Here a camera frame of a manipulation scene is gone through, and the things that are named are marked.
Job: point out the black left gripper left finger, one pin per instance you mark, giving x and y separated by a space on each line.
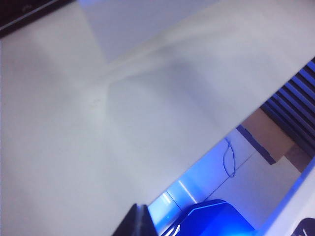
137 223

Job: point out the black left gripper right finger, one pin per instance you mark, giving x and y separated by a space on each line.
307 227

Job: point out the brown cardboard box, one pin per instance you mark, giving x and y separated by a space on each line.
268 132

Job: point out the dark ribbed panel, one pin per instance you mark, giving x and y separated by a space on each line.
295 98

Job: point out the black mechanical keyboard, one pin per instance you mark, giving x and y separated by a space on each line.
22 14

